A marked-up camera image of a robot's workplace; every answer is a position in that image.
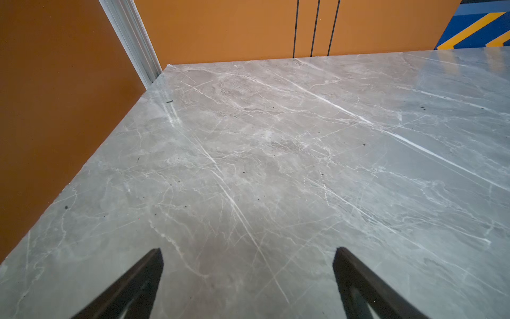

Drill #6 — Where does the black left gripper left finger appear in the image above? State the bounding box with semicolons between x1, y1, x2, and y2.
73;249;164;318

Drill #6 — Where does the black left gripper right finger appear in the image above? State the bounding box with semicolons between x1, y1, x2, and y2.
333;247;427;318

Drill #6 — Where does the aluminium left corner post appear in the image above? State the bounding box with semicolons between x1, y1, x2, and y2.
99;0;163;89

